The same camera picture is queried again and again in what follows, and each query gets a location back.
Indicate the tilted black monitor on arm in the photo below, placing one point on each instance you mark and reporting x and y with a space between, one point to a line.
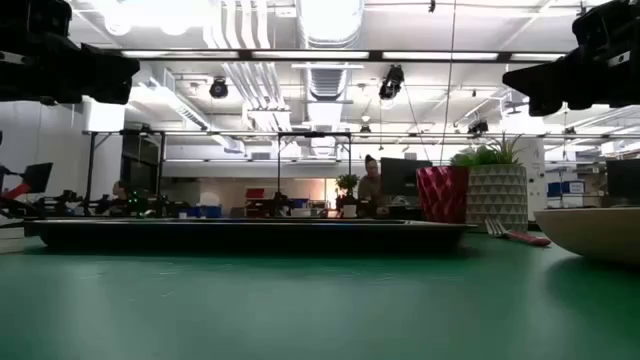
37 176

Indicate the white planter with green succulent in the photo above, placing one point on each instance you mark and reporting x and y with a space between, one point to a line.
497 197

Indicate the overhead LED light bar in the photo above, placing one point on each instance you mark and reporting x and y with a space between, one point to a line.
310 55

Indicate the red faceted cup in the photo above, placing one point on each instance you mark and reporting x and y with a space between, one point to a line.
442 195

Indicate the blue box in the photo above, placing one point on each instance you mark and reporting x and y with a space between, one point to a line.
565 188

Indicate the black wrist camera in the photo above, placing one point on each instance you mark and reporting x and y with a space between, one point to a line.
610 20
30 15

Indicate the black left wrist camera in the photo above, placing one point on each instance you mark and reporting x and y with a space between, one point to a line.
30 15

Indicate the black computer monitor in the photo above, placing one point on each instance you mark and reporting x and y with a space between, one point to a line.
400 175
624 177

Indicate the person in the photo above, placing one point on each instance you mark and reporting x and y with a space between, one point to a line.
119 191
371 187

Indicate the black serving tray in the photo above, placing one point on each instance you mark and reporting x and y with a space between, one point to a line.
250 235

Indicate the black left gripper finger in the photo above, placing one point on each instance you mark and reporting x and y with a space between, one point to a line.
110 75

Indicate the blue storage bins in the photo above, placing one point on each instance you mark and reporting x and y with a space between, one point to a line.
205 211

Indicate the black overhead camera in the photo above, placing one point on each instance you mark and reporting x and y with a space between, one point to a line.
391 82
218 88

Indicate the black background rig frame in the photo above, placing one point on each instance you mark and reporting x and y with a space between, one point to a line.
278 170
141 160

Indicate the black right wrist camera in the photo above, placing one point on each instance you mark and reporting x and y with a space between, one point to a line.
610 20

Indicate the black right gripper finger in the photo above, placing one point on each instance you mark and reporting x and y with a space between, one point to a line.
537 82

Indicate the small potted background plant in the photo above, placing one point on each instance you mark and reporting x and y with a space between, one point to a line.
347 182

